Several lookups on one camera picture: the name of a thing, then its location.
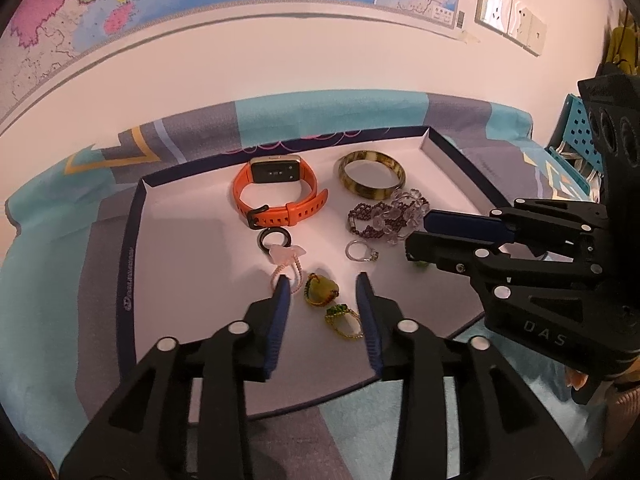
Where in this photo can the white wall socket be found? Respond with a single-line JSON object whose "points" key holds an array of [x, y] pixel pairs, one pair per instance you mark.
{"points": [[536, 35], [492, 5], [520, 20]]}

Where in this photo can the green tortoiseshell bangle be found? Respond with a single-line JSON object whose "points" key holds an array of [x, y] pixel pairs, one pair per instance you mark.
{"points": [[370, 192]]}

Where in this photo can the teal grey printed blanket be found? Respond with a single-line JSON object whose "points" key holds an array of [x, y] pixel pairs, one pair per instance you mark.
{"points": [[50, 260]]}

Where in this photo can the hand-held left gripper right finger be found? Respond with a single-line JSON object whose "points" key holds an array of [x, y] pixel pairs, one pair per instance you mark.
{"points": [[367, 320]]}

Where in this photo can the blue pegboard rack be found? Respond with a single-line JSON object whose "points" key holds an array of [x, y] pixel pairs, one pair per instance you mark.
{"points": [[575, 125]]}

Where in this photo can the masking tape piece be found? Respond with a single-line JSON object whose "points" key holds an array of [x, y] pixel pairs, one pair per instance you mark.
{"points": [[468, 36]]}

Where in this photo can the navy shallow cardboard box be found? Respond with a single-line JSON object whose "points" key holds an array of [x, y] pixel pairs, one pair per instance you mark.
{"points": [[200, 270]]}

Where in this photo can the person's right forearm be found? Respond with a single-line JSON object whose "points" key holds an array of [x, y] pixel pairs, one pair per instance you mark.
{"points": [[625, 415]]}

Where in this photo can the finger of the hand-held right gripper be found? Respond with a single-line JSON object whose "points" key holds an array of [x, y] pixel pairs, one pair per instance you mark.
{"points": [[450, 257], [470, 225]]}

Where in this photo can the yellow object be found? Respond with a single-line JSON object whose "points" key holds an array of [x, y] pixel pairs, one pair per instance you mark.
{"points": [[622, 50]]}

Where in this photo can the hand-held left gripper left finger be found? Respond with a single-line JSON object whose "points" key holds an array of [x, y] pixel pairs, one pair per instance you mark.
{"points": [[280, 320]]}

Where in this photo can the small green pendant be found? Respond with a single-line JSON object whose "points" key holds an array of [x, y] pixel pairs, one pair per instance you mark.
{"points": [[422, 263]]}

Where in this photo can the person's right hand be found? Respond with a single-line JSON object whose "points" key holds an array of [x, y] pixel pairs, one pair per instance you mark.
{"points": [[575, 380]]}

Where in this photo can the orange smartwatch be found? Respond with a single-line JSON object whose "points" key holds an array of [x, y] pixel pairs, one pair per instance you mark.
{"points": [[272, 172]]}

